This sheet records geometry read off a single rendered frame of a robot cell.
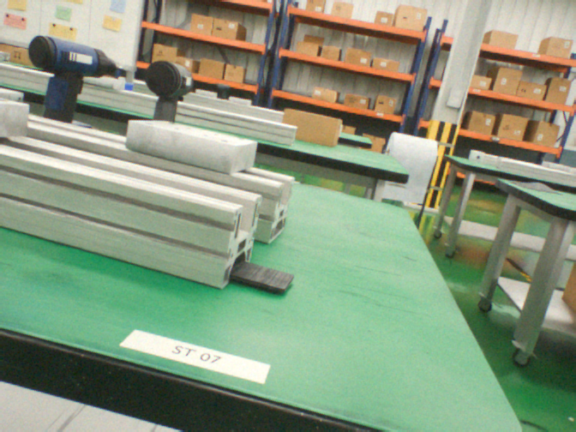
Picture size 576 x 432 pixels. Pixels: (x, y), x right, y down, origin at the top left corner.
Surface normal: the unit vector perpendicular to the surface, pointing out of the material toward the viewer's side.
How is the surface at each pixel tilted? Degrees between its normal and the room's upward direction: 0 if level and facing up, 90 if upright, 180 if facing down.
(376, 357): 0
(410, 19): 92
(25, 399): 0
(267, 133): 90
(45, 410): 0
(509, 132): 91
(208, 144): 90
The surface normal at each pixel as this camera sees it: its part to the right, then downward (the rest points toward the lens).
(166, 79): -0.02, 0.22
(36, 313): 0.20, -0.95
